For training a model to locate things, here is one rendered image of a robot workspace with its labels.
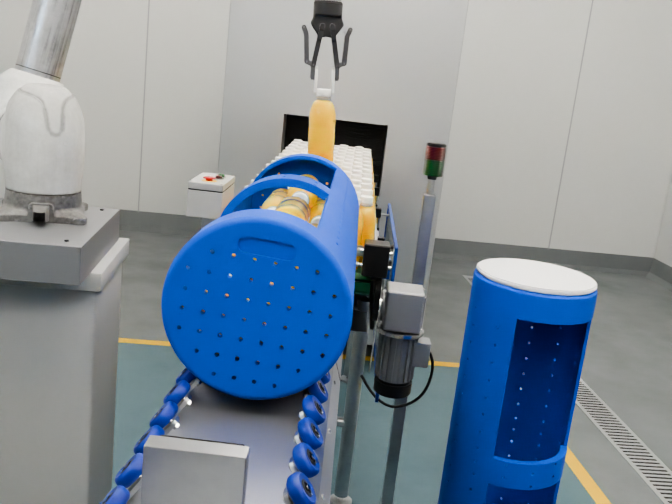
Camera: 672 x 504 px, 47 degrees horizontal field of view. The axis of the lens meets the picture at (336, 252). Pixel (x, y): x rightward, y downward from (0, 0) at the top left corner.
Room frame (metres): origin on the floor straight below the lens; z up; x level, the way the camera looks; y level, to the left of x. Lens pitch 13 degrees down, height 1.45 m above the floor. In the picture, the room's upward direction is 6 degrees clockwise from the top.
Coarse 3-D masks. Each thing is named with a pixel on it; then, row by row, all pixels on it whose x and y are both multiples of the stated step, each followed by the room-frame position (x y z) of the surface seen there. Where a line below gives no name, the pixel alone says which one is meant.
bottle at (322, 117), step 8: (320, 96) 2.07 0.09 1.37; (312, 104) 2.08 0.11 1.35; (320, 104) 2.06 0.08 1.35; (328, 104) 2.06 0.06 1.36; (312, 112) 2.06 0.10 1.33; (320, 112) 2.05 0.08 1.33; (328, 112) 2.06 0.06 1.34; (312, 120) 2.06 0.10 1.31; (320, 120) 2.05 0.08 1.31; (328, 120) 2.06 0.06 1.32; (312, 128) 2.06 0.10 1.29; (320, 128) 2.05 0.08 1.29; (328, 128) 2.06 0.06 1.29; (312, 136) 2.06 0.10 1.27; (320, 136) 2.05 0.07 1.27; (328, 136) 2.06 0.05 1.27; (312, 144) 2.06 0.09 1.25; (320, 144) 2.05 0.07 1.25; (328, 144) 2.06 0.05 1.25; (312, 152) 2.06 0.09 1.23; (320, 152) 2.06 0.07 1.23; (328, 152) 2.06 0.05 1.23
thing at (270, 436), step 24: (336, 384) 1.39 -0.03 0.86; (192, 408) 1.09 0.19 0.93; (216, 408) 1.09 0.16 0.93; (240, 408) 1.10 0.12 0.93; (264, 408) 1.11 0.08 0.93; (288, 408) 1.12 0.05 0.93; (336, 408) 1.31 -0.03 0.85; (192, 432) 1.01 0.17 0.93; (216, 432) 1.02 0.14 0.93; (240, 432) 1.03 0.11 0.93; (264, 432) 1.03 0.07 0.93; (288, 432) 1.04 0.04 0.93; (264, 456) 0.96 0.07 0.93; (288, 456) 0.97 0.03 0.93; (264, 480) 0.90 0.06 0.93
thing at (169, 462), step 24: (144, 456) 0.67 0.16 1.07; (168, 456) 0.67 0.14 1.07; (192, 456) 0.67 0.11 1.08; (216, 456) 0.67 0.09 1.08; (240, 456) 0.67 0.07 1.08; (144, 480) 0.67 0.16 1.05; (168, 480) 0.67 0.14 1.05; (192, 480) 0.67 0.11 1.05; (216, 480) 0.67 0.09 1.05; (240, 480) 0.67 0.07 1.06
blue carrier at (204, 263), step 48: (240, 192) 1.49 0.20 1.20; (336, 192) 1.58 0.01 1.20; (192, 240) 1.09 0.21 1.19; (240, 240) 1.09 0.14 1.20; (288, 240) 1.08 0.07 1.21; (336, 240) 1.19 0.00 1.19; (192, 288) 1.09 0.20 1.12; (240, 288) 1.08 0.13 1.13; (288, 288) 1.08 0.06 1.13; (336, 288) 1.08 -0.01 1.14; (192, 336) 1.09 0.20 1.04; (240, 336) 1.08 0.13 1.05; (288, 336) 1.08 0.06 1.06; (336, 336) 1.08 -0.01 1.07; (240, 384) 1.08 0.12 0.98; (288, 384) 1.08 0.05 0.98
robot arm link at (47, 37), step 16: (48, 0) 1.79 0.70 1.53; (64, 0) 1.80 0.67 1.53; (80, 0) 1.84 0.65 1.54; (32, 16) 1.79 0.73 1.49; (48, 16) 1.78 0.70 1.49; (64, 16) 1.80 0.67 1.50; (32, 32) 1.78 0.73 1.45; (48, 32) 1.78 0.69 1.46; (64, 32) 1.80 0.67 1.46; (32, 48) 1.77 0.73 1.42; (48, 48) 1.78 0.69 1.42; (64, 48) 1.81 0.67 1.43; (16, 64) 1.78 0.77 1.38; (32, 64) 1.77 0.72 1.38; (48, 64) 1.78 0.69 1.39; (64, 64) 1.83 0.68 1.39; (0, 80) 1.76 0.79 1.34; (16, 80) 1.74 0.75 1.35; (32, 80) 1.75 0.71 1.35; (48, 80) 1.77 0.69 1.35; (0, 96) 1.73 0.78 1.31; (0, 112) 1.71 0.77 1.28
